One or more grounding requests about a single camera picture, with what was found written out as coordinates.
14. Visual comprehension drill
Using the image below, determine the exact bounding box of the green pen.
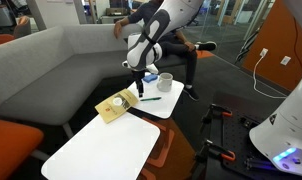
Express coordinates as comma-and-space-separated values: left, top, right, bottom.
139, 96, 162, 102

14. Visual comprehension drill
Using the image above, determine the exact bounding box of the white rounded side tabletop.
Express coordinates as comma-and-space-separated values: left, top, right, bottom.
40, 111, 161, 180
126, 71, 185, 120

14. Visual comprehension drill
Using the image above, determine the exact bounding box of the white power cable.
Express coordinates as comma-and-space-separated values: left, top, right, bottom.
252, 54, 288, 100

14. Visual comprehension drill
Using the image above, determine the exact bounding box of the blue sponge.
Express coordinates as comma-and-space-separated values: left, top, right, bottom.
142, 73, 159, 84

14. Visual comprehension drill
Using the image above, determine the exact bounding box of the orange lounge chair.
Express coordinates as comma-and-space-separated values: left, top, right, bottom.
0, 33, 16, 48

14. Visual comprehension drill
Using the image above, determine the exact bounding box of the orange side table frame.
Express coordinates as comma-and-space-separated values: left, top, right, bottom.
141, 116, 176, 168
139, 166, 159, 180

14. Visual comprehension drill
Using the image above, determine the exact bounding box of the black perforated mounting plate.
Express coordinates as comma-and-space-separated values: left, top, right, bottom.
220, 107, 302, 180

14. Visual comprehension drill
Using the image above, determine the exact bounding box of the white wall outlet with plug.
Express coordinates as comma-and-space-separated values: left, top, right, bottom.
259, 47, 269, 58

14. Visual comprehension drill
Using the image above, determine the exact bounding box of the seated person in dark clothes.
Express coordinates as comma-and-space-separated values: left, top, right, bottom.
112, 0, 218, 102

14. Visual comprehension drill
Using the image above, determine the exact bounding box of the black clamp with orange handle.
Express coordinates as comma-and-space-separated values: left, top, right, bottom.
200, 103, 234, 133
195, 139, 236, 164

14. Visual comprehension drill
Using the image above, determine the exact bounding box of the gray and orange armchair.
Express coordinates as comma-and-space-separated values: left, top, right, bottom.
13, 15, 33, 39

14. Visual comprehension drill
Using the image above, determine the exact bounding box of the gray upholstered sofa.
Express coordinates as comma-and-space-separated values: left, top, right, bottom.
0, 23, 189, 127

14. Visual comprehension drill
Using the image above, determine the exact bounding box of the black mounting bracket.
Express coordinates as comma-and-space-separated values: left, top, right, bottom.
240, 115, 260, 130

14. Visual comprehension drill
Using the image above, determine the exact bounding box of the black cable on wall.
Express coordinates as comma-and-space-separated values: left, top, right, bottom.
290, 16, 302, 73

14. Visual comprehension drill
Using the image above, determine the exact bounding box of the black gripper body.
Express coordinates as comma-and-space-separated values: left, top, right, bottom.
132, 69, 145, 84

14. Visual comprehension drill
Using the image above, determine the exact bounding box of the black robot cart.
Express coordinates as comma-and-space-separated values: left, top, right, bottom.
190, 91, 302, 180

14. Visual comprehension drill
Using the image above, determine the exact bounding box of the cardboard box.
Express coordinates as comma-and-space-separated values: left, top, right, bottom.
105, 7, 130, 17

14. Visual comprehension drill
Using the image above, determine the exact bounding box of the black leaning stand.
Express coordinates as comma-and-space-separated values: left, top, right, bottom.
235, 28, 261, 64

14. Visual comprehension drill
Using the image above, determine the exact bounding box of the white ceramic mug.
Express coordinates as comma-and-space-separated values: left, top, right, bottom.
156, 72, 174, 93

